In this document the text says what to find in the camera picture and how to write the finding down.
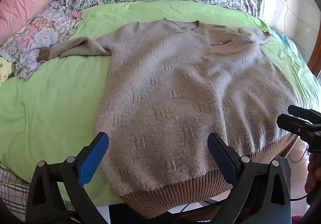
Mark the beige knit sweater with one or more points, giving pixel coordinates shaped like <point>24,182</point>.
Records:
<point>180,93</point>

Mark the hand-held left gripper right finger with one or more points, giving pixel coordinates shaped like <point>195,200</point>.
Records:
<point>220,153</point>

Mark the yellow floral cloth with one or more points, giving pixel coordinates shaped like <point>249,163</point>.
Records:
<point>5,69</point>

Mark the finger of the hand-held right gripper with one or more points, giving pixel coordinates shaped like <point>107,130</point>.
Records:
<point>296,126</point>
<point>304,113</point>

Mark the green bed sheet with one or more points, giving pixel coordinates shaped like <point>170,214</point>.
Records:
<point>50,103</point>

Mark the plaid cloth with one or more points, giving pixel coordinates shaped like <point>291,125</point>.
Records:
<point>12,188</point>

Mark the person's right hand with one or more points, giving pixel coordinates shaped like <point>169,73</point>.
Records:
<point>313,173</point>

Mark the light blue cloth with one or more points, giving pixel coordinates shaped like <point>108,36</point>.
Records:
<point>286,39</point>

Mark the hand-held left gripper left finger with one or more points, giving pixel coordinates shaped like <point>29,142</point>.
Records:
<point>96,153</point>

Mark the wooden door frame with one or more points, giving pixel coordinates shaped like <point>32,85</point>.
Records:
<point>315,61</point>

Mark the pastel floral pillow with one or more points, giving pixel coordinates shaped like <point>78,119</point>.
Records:
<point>42,35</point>

